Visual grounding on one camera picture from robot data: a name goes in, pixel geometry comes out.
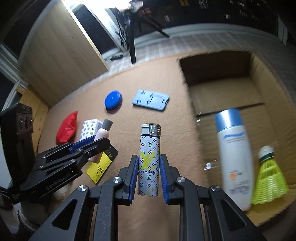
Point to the white blue-capped sunscreen bottle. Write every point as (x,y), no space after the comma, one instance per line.
(235,157)

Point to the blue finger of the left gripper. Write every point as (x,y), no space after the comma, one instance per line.
(90,150)
(83,142)

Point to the small pink lotion bottle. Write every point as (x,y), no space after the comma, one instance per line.
(103,132)

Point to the red cloth pouch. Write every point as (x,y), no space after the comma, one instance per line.
(67,129)

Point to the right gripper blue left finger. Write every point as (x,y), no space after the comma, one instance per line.
(92,212)

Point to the pine plank panel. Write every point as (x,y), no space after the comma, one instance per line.
(40,112)

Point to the yellow black notepad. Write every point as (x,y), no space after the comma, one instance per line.
(96,170)

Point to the yellow plastic shuttlecock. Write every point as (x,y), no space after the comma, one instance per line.
(270,183)

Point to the brown cardboard box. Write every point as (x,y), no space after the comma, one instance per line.
(242,80)

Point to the white patterned tissue pack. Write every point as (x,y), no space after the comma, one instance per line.
(90,128)

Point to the patterned white lighter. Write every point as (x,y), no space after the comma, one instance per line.
(149,156)

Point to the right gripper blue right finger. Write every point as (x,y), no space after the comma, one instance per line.
(206,213)

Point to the light wooden board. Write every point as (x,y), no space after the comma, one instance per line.
(58,56)

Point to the blue round tape measure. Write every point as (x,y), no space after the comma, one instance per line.
(113,101)

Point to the black power strip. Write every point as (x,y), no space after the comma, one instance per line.
(116,57)

